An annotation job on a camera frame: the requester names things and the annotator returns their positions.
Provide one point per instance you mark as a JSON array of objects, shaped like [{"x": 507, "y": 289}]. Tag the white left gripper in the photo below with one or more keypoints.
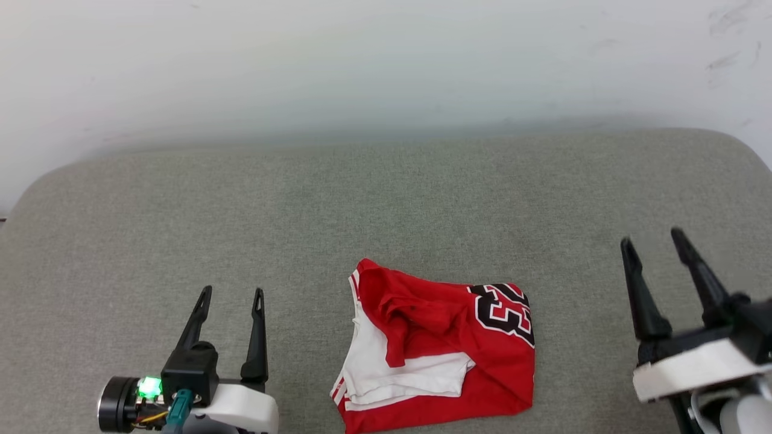
[{"x": 241, "y": 407}]

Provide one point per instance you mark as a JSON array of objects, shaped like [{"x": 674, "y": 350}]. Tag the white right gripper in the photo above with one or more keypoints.
[{"x": 693, "y": 364}]

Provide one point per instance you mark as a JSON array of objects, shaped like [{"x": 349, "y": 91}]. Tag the red white basketball jersey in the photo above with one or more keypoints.
[{"x": 440, "y": 337}]

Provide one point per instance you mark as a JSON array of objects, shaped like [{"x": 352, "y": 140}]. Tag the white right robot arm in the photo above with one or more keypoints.
[{"x": 736, "y": 413}]

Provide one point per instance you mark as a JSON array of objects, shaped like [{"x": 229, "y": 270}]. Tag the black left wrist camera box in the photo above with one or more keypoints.
[{"x": 190, "y": 371}]

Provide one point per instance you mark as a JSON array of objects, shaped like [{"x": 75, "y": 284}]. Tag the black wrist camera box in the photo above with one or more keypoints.
[
  {"x": 751, "y": 328},
  {"x": 190, "y": 371}
]

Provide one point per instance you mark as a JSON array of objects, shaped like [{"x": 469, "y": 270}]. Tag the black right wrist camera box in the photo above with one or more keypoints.
[{"x": 751, "y": 328}]

